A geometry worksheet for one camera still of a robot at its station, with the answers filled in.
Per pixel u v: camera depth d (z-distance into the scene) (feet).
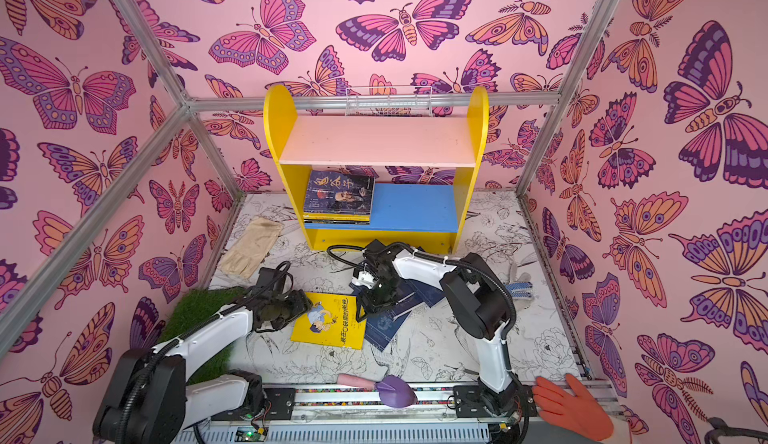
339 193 3.04
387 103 3.02
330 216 3.00
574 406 2.40
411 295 2.91
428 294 2.94
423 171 3.84
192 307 2.94
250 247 3.39
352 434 2.30
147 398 1.34
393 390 2.44
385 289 2.55
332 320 2.81
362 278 2.79
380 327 2.80
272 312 2.20
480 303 1.66
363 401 2.46
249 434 2.37
